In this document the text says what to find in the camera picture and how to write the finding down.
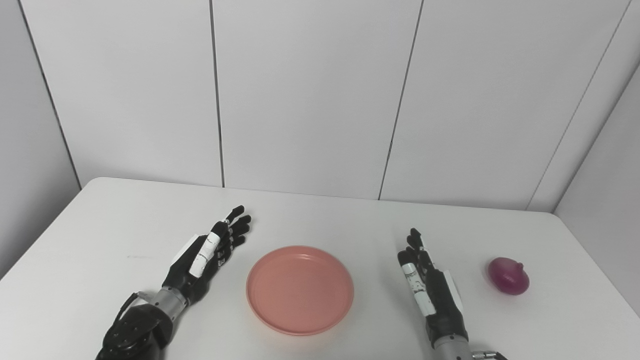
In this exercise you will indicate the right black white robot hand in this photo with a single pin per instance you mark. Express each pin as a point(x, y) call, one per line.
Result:
point(445, 305)

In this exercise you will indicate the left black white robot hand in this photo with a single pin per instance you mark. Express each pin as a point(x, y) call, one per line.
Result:
point(187, 277)

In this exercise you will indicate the purple red onion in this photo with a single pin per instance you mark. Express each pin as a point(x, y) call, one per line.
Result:
point(509, 276)

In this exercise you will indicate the pink round plate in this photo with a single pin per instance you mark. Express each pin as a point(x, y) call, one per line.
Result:
point(300, 290)

